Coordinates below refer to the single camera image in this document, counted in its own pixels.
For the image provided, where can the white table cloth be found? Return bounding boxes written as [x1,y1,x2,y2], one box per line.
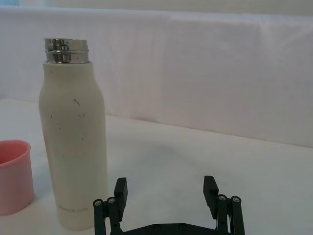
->
[0,97,313,235]

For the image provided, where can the white curtain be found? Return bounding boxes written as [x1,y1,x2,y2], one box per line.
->
[0,4,313,150]

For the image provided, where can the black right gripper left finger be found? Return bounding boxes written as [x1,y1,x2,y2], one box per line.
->
[92,177,129,235]

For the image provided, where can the pink plastic cup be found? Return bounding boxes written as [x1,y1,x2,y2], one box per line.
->
[0,140,34,216]

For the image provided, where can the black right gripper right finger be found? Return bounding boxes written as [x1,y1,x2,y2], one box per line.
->
[203,175,243,235]

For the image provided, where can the cream vacuum bottle steel neck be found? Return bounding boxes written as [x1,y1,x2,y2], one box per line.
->
[38,37,109,231]

